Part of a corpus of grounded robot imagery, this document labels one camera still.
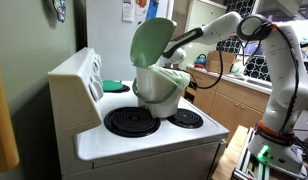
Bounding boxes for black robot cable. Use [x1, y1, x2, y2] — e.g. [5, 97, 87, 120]
[187, 19, 300, 134]

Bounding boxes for green bin liner bag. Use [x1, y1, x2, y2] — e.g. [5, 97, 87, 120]
[147, 64, 192, 92]

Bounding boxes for white orange paper note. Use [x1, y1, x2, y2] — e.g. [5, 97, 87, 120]
[134, 0, 149, 17]

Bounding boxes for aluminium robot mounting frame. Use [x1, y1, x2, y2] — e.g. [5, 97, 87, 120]
[232, 128, 308, 180]

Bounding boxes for white electric stove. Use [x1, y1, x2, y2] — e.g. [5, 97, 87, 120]
[47, 47, 230, 180]

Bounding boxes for white stove knob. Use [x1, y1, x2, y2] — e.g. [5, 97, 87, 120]
[88, 81, 104, 101]
[93, 54, 102, 70]
[90, 73, 103, 86]

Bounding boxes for cardboard box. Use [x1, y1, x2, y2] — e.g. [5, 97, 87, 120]
[205, 50, 243, 75]

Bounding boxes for colourful decorative wall plate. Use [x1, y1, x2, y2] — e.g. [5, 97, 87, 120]
[53, 0, 67, 24]

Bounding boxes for blue kettle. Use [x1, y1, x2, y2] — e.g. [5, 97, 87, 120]
[194, 53, 208, 66]

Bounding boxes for wooden kitchen counter cabinets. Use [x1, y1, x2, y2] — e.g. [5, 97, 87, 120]
[185, 64, 308, 144]

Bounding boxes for wooden robot platform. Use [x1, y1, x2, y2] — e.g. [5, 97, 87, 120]
[212, 124, 250, 180]

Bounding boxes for white refrigerator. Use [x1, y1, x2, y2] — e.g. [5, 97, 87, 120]
[86, 0, 175, 83]

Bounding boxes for blue fridge magnet sheet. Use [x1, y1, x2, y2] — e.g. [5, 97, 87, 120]
[146, 0, 161, 21]

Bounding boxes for green round burner cover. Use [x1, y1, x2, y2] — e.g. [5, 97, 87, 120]
[102, 80, 125, 93]

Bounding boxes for white bin with green lid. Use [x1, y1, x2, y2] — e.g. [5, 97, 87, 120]
[129, 17, 192, 119]

